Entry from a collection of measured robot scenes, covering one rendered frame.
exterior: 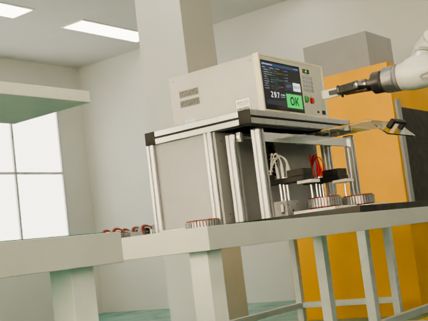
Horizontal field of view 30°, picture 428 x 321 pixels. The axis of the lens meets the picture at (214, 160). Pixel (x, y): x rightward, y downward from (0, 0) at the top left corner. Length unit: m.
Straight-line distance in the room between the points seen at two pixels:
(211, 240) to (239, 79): 1.14
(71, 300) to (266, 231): 0.66
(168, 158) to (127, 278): 7.79
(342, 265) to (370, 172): 0.78
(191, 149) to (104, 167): 8.02
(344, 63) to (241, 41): 2.75
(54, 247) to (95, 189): 9.56
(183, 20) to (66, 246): 5.74
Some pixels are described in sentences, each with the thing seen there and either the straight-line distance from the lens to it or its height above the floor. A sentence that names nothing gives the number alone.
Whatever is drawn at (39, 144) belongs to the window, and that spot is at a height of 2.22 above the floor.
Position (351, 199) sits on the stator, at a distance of 2.77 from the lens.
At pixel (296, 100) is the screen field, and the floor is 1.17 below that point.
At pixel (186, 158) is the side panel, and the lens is 2.66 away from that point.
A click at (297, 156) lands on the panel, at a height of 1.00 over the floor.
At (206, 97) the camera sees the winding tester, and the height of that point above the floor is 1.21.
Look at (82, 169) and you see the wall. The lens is 10.78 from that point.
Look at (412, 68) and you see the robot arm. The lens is 2.66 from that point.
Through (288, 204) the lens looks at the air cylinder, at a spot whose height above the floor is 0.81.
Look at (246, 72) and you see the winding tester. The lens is 2.69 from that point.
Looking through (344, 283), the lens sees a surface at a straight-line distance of 6.54.
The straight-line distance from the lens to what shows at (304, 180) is 2.61.
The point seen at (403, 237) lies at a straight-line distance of 6.28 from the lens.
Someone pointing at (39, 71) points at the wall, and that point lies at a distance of 10.60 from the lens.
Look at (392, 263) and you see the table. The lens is 5.75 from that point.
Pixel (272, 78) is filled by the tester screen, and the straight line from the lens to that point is 2.72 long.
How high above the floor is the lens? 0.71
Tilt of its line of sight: 6 degrees up
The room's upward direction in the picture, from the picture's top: 7 degrees counter-clockwise
